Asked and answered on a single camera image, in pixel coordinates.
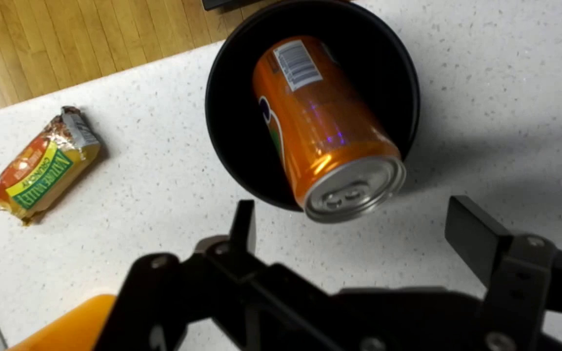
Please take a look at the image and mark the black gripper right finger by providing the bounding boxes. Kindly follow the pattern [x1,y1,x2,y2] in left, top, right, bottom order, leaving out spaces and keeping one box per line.
[445,195,562,351]

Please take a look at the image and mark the black bowl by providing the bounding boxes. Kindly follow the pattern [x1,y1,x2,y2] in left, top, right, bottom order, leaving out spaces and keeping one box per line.
[205,0,419,210]

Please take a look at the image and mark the snack bar wrapper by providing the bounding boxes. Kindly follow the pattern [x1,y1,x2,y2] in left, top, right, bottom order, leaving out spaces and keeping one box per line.
[0,105,101,224]

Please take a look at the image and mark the black cart platform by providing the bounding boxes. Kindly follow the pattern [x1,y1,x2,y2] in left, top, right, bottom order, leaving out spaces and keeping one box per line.
[203,0,256,11]

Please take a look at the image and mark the orange soda can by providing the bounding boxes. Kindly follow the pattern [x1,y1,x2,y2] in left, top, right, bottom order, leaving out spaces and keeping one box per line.
[252,35,406,222]

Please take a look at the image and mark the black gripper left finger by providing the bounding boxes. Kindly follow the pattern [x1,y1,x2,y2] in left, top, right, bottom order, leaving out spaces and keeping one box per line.
[92,199,258,351]

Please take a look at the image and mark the orange plastic cup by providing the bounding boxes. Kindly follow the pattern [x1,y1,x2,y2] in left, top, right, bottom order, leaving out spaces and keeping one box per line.
[8,294,115,351]

